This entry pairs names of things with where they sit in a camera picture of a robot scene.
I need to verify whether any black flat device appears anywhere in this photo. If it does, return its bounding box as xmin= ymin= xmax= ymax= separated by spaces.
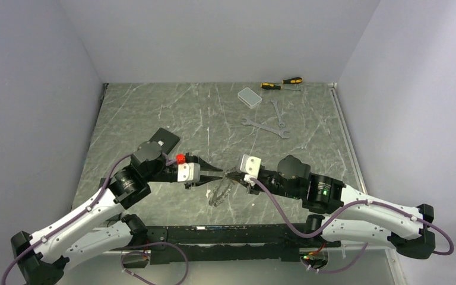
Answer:
xmin=149 ymin=128 xmax=181 ymax=154

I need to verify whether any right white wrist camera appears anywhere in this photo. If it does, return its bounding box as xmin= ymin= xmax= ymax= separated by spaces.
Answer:
xmin=237 ymin=154 xmax=262 ymax=185

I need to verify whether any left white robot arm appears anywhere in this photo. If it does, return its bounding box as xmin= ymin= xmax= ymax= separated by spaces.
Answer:
xmin=7 ymin=140 xmax=220 ymax=284

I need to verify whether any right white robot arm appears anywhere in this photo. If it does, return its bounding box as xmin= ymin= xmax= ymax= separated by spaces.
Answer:
xmin=227 ymin=154 xmax=436 ymax=259

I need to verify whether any yellow-black screwdriver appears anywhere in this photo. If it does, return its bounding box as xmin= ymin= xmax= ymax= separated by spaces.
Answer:
xmin=279 ymin=77 xmax=303 ymax=85
xmin=260 ymin=83 xmax=300 ymax=91

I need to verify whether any near yellow-black screwdriver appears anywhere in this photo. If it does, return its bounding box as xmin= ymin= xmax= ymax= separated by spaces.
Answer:
xmin=260 ymin=83 xmax=300 ymax=91

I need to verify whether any large silver open-end wrench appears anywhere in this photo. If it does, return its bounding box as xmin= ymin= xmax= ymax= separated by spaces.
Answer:
xmin=241 ymin=118 xmax=290 ymax=139

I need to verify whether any silver toothed key organizer ring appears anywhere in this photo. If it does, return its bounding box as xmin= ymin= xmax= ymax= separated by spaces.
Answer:
xmin=205 ymin=177 xmax=235 ymax=207

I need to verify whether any small silver open-end wrench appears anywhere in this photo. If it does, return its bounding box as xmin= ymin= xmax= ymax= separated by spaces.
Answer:
xmin=270 ymin=99 xmax=286 ymax=128

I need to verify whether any far yellow-black screwdriver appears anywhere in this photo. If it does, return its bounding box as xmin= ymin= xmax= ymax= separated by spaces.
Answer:
xmin=279 ymin=77 xmax=303 ymax=85

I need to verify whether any white rectangular network switch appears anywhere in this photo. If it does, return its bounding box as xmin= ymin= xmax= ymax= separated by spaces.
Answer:
xmin=237 ymin=87 xmax=262 ymax=109

